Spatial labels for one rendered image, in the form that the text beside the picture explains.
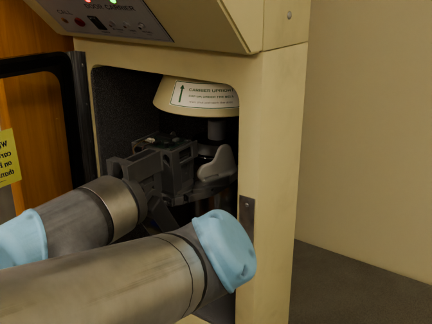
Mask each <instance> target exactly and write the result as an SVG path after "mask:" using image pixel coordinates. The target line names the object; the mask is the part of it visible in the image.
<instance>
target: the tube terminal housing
mask: <svg viewBox="0 0 432 324"><path fill-rule="evenodd" d="M310 10H311V0H264V12H263V31H262V50H260V53H255V54H252V55H244V54H238V53H226V52H219V51H208V50H201V49H190V48H178V47H171V46H160V45H153V44H141V43H135V42H123V41H117V40H105V39H93V38H87V37H75V36H73V42H74V49H75V50H76V51H85V56H86V63H87V75H88V82H89V94H90V101H91V114H92V120H93V132H94V145H95V151H96V164H97V171H98V177H100V165H99V158H98V145H97V138H96V125H95V113H94V106H93V94H92V87H91V70H92V69H93V68H97V67H102V66H112V67H117V68H125V69H133V70H138V71H146V72H151V73H159V74H163V75H172V76H176V77H184V78H192V79H197V80H205V81H210V82H218V83H223V84H228V85H230V86H231V87H232V88H234V90H236V92H237V94H238V98H239V132H238V199H237V220H238V221H239V195H243V196H246V197H250V198H252V199H255V216H254V236H253V247H254V250H255V254H256V261H257V268H256V273H255V275H254V277H253V278H252V279H251V280H250V281H248V282H246V283H245V284H243V285H241V286H240V287H238V288H236V301H235V324H288V319H289V302H290V292H291V275H292V265H293V247H294V230H295V220H296V203H297V193H298V176H299V166H300V149H301V139H302V121H303V104H304V94H305V77H306V67H307V50H308V42H306V41H308V37H309V19H310Z"/></svg>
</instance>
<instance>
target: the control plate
mask: <svg viewBox="0 0 432 324"><path fill-rule="evenodd" d="M36 2H38V3H39V4H40V5H41V6H42V7H43V9H45V11H47V12H48V13H49V14H50V15H51V16H52V18H54V20H56V21H57V22H58V23H59V24H60V25H61V27H63V29H65V30H66V31H67V32H72V33H84V34H91V35H104V36H111V37H124V38H131V39H143V40H150V41H163V42H174V41H173V39H172V38H171V36H169V34H168V33H167V31H166V30H165V29H164V27H163V26H162V25H161V23H160V22H159V21H158V19H157V18H156V16H155V15H154V14H153V13H152V11H151V10H150V8H149V7H148V6H147V4H146V3H145V2H144V0H117V2H118V3H117V4H114V3H112V2H110V0H91V3H88V2H87V1H85V0H36ZM87 15H90V16H96V17H97V18H98V19H99V20H100V22H101V23H102V24H103V25H104V26H105V27H106V28H107V30H99V29H98V28H97V27H96V26H95V25H94V24H93V23H92V22H91V20H90V19H89V18H88V17H87ZM62 17H63V18H65V19H67V20H68V21H69V23H65V22H64V21H63V20H62V19H61V18H62ZM76 17H77V18H79V19H81V20H83V21H84V22H85V26H83V27H82V26H79V25H78V24H77V23H76V22H75V18H76ZM110 20H111V21H113V22H114V23H115V24H116V25H115V26H112V27H110V26H109V24H110V23H109V21H110ZM124 21H125V22H127V23H129V24H130V27H127V28H124V27H123V25H124V24H123V22H124ZM138 23H143V24H144V25H145V26H146V27H145V28H142V30H141V29H139V28H138V27H139V25H138Z"/></svg>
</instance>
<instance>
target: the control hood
mask: <svg viewBox="0 0 432 324"><path fill-rule="evenodd" d="M23 1H24V2H25V3H26V4H27V5H28V6H29V7H30V8H31V9H32V10H33V11H34V12H36V13H37V14H38V15H39V16H40V17H41V18H42V19H43V20H44V21H45V22H46V23H47V24H48V25H49V26H50V27H51V28H52V29H53V30H54V31H55V32H56V33H58V34H61V35H68V36H75V37H87V38H93V39H105V40H111V41H123V42H135V43H141V44H153V45H160V46H171V47H178V48H190V49H196V50H208V51H219V52H226V53H238V54H244V55H252V54H255V53H260V50H262V31H263V12H264V0H144V2H145V3H146V4H147V6H148V7H149V8H150V10H151V11H152V13H153V14H154V15H155V16H156V18H157V19H158V21H159V22H160V23H161V25H162V26H163V27H164V29H165V30H166V31H167V33H168V34H169V36H171V38H172V39H173V41H174V42H163V41H156V40H143V39H131V38H124V37H111V36H104V35H91V34H84V33H72V32H67V31H66V30H65V29H63V27H61V25H60V24H59V23H58V22H57V21H56V20H54V18H52V16H51V15H50V14H49V13H48V12H47V11H45V9H43V7H42V6H41V5H40V4H39V3H38V2H36V0H23Z"/></svg>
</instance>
